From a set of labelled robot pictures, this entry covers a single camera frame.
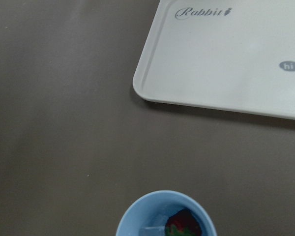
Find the light blue plastic cup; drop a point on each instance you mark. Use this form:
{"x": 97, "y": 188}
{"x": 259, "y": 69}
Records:
{"x": 148, "y": 215}

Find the red strawberry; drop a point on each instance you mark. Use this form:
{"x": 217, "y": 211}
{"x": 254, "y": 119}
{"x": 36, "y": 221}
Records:
{"x": 183, "y": 223}

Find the cream rabbit tray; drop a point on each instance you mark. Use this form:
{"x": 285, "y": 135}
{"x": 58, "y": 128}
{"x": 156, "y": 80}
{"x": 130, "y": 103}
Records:
{"x": 231, "y": 55}

